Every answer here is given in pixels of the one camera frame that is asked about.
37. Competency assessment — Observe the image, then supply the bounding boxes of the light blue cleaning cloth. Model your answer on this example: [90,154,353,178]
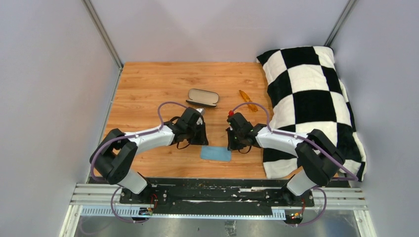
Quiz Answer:
[200,146,232,162]

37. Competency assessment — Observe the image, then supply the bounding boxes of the black glasses case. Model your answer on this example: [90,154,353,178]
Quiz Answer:
[186,88,219,108]

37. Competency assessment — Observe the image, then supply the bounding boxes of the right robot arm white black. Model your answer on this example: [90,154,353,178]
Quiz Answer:
[226,111,345,206]

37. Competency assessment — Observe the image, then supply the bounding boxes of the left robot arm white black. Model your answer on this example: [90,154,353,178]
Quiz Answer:
[90,107,209,204]

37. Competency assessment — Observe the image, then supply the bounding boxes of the orange sunglasses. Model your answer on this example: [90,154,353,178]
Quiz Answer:
[239,90,258,112]

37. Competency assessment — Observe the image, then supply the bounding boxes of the black white checkered blanket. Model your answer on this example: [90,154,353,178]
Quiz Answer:
[256,46,367,181]

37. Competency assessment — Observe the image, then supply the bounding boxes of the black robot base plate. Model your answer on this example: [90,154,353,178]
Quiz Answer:
[114,178,315,216]

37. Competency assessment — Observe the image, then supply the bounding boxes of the aluminium rail frame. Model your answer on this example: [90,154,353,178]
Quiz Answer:
[60,184,377,237]

